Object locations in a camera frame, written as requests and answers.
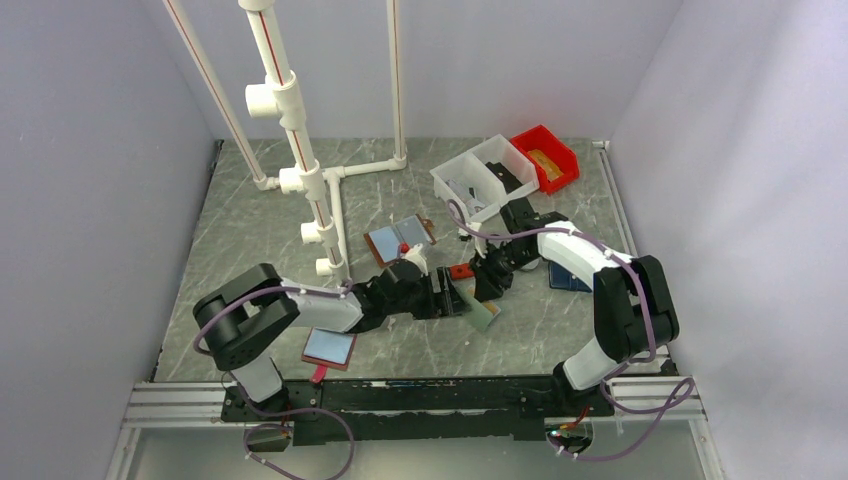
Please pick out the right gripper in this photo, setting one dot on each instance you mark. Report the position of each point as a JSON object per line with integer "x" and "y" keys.
{"x": 487, "y": 279}

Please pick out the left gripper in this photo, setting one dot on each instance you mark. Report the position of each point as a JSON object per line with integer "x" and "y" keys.
{"x": 451, "y": 303}

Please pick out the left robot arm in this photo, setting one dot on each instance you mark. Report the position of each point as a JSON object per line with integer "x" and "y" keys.
{"x": 240, "y": 320}

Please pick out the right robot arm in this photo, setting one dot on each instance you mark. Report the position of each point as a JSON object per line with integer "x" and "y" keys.
{"x": 633, "y": 309}

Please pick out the navy blue card holder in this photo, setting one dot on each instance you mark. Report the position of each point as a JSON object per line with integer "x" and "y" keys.
{"x": 562, "y": 279}

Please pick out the brown card holder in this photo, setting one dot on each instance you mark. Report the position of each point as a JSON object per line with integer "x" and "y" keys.
{"x": 386, "y": 243}

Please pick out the red card holder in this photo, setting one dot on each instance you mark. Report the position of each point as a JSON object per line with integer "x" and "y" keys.
{"x": 330, "y": 349}

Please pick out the grey parts in bin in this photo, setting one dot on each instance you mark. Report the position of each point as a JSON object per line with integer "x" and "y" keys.
{"x": 467, "y": 195}

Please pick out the white divided bin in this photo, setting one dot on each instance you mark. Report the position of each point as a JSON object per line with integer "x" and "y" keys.
{"x": 469, "y": 168}

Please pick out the black part in bin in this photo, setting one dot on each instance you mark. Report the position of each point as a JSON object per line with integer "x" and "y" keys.
{"x": 509, "y": 181}

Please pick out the yellow item in red bin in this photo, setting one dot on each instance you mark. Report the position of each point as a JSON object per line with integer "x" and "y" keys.
{"x": 551, "y": 169}

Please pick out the red plastic bin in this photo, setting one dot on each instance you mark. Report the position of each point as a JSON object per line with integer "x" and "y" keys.
{"x": 540, "y": 137}

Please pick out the red handled adjustable wrench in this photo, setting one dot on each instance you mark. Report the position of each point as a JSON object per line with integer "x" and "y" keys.
{"x": 460, "y": 271}

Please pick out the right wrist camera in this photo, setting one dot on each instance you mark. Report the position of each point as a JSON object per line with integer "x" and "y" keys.
{"x": 473, "y": 233}

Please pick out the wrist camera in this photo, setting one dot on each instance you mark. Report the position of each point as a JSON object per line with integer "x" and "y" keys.
{"x": 415, "y": 254}
{"x": 473, "y": 233}

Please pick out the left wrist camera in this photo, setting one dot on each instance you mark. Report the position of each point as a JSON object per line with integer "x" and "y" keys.
{"x": 415, "y": 254}

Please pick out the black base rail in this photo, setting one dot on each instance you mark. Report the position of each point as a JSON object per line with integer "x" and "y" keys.
{"x": 520, "y": 407}

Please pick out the white pvc pipe frame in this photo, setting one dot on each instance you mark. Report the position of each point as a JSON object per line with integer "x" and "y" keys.
{"x": 279, "y": 97}

